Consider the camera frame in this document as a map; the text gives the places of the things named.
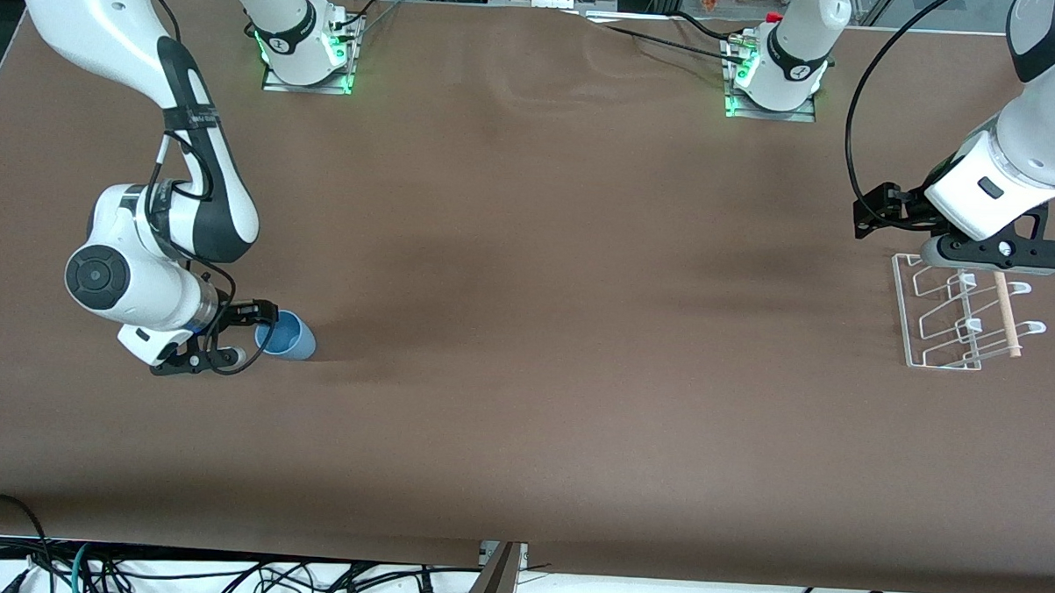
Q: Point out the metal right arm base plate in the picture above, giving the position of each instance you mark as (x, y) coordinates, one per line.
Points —
(276, 81)

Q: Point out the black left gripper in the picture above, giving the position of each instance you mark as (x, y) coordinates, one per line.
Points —
(901, 210)

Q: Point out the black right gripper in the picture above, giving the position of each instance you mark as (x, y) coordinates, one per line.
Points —
(234, 312)

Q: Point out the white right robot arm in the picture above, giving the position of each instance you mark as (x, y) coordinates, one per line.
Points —
(107, 273)

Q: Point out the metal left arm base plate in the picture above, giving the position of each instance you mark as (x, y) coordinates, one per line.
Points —
(806, 114)

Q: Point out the wooden rack dowel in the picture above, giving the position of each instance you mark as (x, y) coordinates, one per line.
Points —
(1008, 313)

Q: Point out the blue plastic cup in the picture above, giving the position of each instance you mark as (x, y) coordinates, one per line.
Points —
(296, 345)

